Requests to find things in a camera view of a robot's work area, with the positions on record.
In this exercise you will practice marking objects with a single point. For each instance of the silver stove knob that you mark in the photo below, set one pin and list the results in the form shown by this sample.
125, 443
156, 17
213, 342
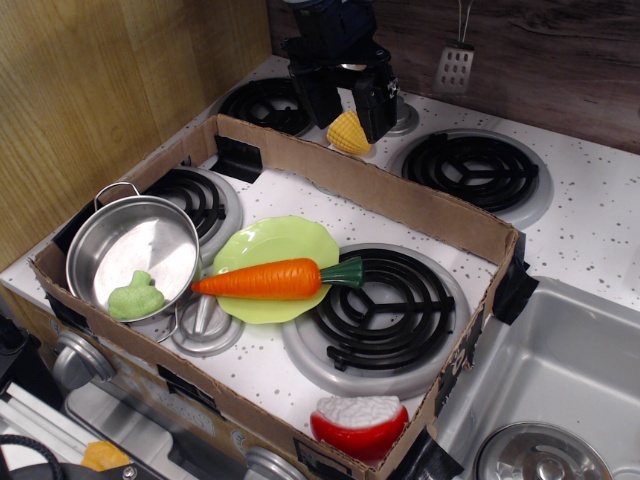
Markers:
205, 329
407, 119

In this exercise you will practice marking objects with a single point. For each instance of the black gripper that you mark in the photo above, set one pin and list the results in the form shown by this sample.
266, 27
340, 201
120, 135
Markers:
335, 49

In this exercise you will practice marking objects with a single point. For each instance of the silver oven knob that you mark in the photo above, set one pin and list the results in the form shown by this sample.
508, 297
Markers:
263, 464
79, 362

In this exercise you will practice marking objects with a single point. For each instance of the green toy vegetable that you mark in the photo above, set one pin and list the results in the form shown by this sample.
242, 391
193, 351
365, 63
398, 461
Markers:
139, 299

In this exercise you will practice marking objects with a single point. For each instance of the left silver oven knob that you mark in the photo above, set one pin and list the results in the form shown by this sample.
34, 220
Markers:
79, 362

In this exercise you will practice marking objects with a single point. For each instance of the orange toy carrot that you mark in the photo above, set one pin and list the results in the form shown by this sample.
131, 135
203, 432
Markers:
292, 279

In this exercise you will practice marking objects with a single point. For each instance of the front left black burner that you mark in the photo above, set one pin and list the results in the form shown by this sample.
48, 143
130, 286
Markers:
208, 200

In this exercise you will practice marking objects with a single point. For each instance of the orange toy piece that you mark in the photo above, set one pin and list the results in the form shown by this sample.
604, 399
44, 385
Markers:
103, 455

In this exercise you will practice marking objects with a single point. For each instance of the silver metal sink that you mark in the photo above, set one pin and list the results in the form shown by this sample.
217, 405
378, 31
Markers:
571, 359

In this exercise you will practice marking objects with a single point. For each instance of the silver metal pot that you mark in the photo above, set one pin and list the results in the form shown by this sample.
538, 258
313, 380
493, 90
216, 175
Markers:
130, 232

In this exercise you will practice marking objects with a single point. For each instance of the brown cardboard fence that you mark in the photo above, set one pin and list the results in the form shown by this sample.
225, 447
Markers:
394, 201

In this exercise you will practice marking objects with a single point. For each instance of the lower silver oven knob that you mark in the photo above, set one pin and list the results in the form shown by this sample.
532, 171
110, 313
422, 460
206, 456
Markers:
263, 464

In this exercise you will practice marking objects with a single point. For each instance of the silver front stove knob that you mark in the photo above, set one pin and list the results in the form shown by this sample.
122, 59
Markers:
205, 329

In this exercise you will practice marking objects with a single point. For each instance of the silver pot lid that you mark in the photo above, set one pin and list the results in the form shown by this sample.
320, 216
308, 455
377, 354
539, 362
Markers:
530, 450

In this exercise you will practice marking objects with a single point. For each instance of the light green plastic plate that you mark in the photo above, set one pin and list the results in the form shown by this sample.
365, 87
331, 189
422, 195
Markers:
269, 240

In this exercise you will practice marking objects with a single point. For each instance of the silver back stove knob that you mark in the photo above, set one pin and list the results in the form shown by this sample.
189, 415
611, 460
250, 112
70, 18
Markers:
407, 119

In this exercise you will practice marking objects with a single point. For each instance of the hanging metal spatula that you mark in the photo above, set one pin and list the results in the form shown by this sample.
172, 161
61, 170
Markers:
457, 55

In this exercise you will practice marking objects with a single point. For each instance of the red bowl of rice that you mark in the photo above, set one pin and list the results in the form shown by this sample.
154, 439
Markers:
365, 428

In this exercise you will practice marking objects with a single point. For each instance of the yellow toy corn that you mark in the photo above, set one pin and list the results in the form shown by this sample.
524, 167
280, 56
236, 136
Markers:
347, 135

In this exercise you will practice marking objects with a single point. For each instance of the front right black burner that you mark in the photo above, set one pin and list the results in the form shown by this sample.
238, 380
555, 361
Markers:
388, 337

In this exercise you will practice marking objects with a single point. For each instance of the back right black burner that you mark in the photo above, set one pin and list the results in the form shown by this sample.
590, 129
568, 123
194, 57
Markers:
486, 169

